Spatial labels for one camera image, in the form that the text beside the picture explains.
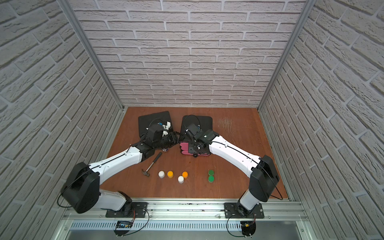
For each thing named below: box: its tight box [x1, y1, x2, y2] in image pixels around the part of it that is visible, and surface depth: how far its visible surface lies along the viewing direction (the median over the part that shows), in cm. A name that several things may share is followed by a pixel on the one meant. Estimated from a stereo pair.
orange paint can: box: [182, 171, 189, 179], surface depth 85 cm
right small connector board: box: [240, 220, 256, 238], surface depth 72 cm
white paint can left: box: [158, 170, 165, 179], surface depth 85 cm
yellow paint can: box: [167, 170, 174, 178], surface depth 85 cm
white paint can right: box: [178, 175, 184, 184], surface depth 83 cm
